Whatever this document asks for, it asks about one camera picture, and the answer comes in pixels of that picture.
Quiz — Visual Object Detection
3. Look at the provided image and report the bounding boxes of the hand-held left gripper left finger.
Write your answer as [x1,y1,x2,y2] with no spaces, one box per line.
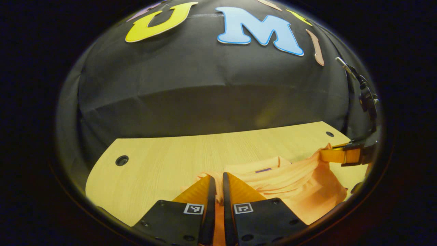
[133,175,216,246]

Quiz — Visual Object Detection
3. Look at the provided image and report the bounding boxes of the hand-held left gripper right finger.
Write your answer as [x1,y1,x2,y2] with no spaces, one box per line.
[222,172,308,246]

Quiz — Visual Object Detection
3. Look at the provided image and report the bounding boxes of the orange polo T-shirt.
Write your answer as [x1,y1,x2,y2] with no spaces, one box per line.
[181,143,348,246]

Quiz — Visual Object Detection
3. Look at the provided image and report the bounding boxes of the black backdrop cloth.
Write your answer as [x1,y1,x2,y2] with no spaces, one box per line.
[56,0,381,192]

